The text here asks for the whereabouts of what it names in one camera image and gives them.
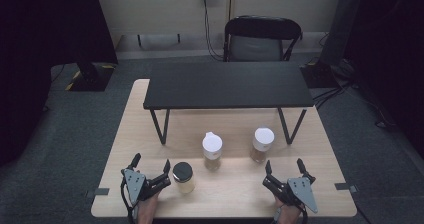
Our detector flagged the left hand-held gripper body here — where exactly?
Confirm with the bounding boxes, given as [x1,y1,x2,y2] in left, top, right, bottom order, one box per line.
[120,168,172,206]

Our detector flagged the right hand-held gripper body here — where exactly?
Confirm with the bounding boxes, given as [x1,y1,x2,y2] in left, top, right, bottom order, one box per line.
[262,175,319,215]

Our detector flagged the black-lidded glass jar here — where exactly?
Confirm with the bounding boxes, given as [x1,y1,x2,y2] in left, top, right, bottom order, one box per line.
[172,161,196,195]

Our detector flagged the white-lidded round jar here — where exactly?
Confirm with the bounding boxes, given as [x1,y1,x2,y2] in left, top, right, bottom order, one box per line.
[250,127,276,164]

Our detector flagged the white-lidded jar with tab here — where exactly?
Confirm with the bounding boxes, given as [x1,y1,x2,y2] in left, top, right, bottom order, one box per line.
[201,131,224,171]

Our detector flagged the black metal shelf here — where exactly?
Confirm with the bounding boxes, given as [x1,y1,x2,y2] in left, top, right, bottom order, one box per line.
[143,61,315,146]

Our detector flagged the person's right hand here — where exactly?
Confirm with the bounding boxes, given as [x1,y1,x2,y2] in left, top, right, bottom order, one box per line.
[273,198,303,224]

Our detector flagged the person's left hand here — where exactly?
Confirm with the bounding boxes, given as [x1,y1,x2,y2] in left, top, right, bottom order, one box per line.
[136,191,161,224]

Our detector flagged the grey tape strip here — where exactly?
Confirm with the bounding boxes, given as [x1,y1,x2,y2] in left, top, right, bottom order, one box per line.
[84,187,111,199]
[334,182,359,194]

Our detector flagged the black stand base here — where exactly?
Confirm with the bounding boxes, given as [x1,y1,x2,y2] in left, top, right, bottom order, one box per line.
[65,61,116,93]
[299,60,338,89]

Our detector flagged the black folding chair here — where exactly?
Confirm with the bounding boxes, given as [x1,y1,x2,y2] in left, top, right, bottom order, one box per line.
[222,15,304,63]

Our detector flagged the black curtain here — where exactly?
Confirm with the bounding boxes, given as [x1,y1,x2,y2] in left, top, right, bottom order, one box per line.
[0,0,119,168]
[343,0,424,158]

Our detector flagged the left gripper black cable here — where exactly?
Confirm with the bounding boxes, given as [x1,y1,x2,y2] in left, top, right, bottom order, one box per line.
[119,178,138,224]

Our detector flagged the black floor cables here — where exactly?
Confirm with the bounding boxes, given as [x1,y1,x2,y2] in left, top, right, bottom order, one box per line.
[312,78,356,111]

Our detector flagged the black wall cable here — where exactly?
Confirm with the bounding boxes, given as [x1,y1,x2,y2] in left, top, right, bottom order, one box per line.
[201,0,225,62]

